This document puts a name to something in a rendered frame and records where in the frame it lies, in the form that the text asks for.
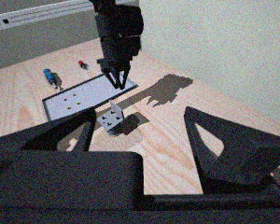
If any grey metal bracket with holes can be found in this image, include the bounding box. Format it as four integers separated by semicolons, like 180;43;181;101
97;100;125;132

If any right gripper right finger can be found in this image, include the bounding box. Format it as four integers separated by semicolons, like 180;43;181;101
184;106;280;194

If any blue screwdriver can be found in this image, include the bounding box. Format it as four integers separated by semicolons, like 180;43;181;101
43;69;58;90

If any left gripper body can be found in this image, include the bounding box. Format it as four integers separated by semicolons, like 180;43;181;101
96;35;133;69

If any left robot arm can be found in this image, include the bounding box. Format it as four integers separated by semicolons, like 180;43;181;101
89;0;144;57

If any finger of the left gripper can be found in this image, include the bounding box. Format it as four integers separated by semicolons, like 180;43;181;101
101;68;119;89
110;64;131;90

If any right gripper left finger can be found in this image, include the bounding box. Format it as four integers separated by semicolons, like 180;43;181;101
0;106;97;151

